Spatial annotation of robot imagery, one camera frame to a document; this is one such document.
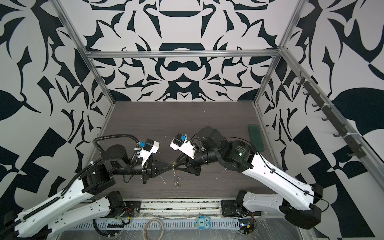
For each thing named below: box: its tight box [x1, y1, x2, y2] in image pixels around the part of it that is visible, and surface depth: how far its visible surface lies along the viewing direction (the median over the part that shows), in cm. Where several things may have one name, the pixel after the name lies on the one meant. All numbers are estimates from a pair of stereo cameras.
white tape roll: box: [142, 218, 165, 240], surface depth 69 cm
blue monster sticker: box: [198, 215, 211, 230], surface depth 71 cm
